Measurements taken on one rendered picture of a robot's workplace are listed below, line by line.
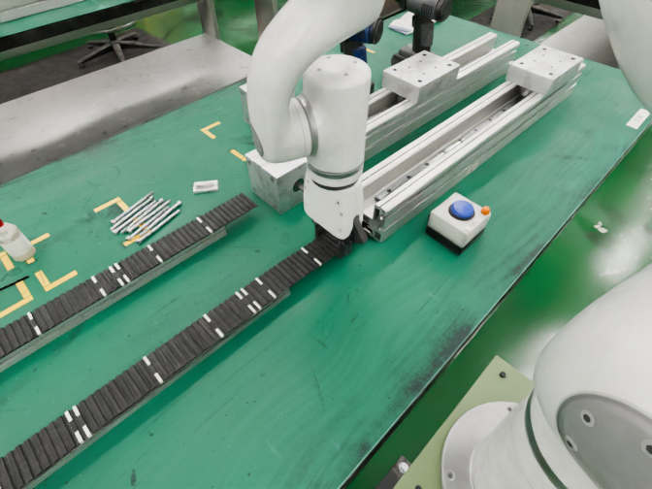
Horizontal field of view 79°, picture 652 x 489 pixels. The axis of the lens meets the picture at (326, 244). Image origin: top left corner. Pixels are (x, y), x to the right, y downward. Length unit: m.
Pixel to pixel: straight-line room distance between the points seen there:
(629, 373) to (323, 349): 0.49
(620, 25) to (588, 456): 0.19
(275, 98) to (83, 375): 0.49
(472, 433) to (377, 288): 0.26
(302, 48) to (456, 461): 0.50
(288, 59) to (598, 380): 0.37
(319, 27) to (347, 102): 0.10
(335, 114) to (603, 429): 0.41
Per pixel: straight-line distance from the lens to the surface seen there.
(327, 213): 0.63
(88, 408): 0.65
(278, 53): 0.45
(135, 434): 0.65
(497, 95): 1.09
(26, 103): 2.79
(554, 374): 0.23
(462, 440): 0.58
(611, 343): 0.21
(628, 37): 0.24
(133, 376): 0.64
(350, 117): 0.51
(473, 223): 0.75
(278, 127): 0.48
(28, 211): 1.01
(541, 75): 1.13
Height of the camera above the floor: 1.35
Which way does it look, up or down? 49 degrees down
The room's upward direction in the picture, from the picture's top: straight up
